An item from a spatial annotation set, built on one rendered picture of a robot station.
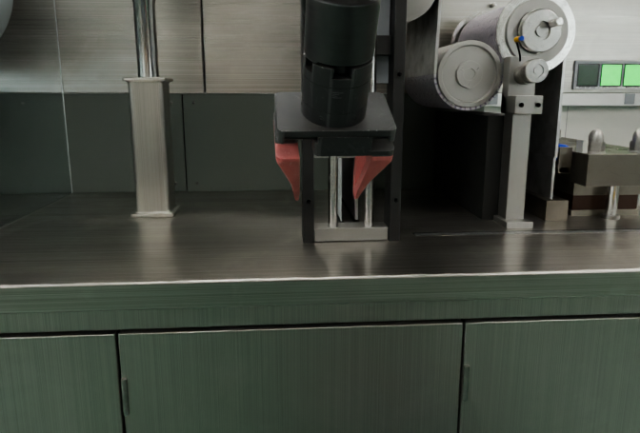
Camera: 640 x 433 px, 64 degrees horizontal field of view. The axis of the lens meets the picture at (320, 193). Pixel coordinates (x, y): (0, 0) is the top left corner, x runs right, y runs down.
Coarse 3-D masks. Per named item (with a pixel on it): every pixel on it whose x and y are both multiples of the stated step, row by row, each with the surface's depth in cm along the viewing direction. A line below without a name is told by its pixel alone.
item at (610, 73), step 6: (606, 66) 128; (612, 66) 128; (618, 66) 128; (606, 72) 128; (612, 72) 129; (618, 72) 129; (606, 78) 129; (612, 78) 129; (618, 78) 129; (606, 84) 129; (612, 84) 129; (618, 84) 129
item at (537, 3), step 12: (528, 0) 92; (540, 0) 92; (516, 12) 92; (564, 12) 92; (516, 24) 92; (564, 24) 93; (516, 36) 93; (564, 36) 93; (516, 48) 93; (552, 48) 93
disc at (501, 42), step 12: (516, 0) 92; (552, 0) 92; (564, 0) 93; (504, 12) 92; (528, 12) 92; (504, 24) 93; (504, 36) 93; (504, 48) 93; (564, 48) 94; (552, 60) 94
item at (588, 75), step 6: (582, 66) 128; (588, 66) 128; (594, 66) 128; (582, 72) 128; (588, 72) 128; (594, 72) 128; (582, 78) 128; (588, 78) 128; (594, 78) 128; (582, 84) 129; (588, 84) 129; (594, 84) 129
